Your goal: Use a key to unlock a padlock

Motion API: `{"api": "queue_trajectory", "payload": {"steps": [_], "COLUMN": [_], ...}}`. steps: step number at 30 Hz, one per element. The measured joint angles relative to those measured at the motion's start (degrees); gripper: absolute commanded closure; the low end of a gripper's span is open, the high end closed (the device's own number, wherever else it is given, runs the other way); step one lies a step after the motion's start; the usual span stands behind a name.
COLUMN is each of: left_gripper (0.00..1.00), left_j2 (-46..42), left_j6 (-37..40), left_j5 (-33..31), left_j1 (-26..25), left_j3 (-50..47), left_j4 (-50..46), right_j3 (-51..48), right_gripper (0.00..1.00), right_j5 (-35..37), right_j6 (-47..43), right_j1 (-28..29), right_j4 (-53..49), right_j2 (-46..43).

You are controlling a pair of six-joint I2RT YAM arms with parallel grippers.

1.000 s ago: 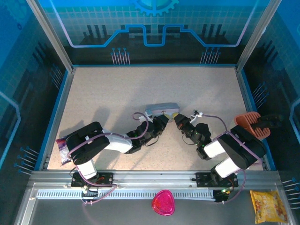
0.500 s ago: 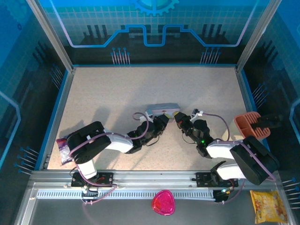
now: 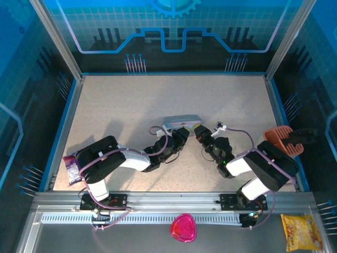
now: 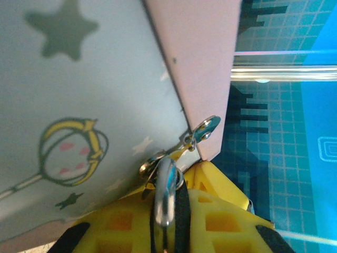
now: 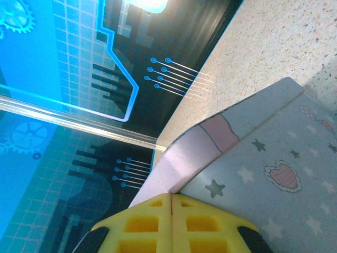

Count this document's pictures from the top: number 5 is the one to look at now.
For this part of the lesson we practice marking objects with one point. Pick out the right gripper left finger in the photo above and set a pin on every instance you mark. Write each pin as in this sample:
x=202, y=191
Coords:
x=142, y=226

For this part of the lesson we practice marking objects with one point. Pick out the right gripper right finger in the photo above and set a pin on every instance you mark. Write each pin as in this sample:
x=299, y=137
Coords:
x=205, y=229

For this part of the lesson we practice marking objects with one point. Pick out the aluminium frame post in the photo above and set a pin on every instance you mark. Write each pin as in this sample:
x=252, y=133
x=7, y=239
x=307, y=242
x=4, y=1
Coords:
x=79, y=124

